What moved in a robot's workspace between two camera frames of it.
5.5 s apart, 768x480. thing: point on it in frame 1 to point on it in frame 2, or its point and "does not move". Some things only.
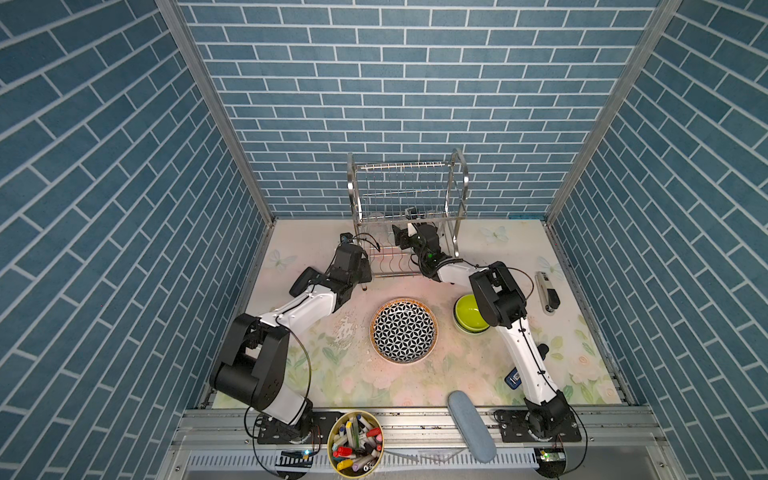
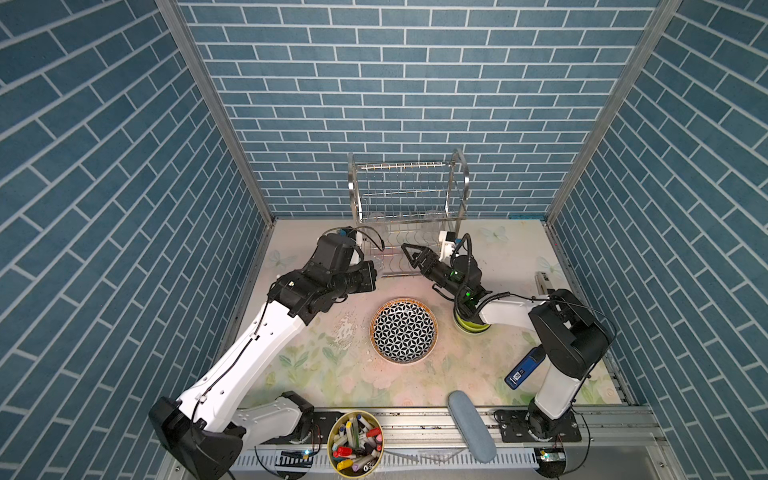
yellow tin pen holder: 355,442 does not move
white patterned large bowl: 404,331 does not move
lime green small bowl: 468,314 does not move
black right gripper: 402,236 to 430,255
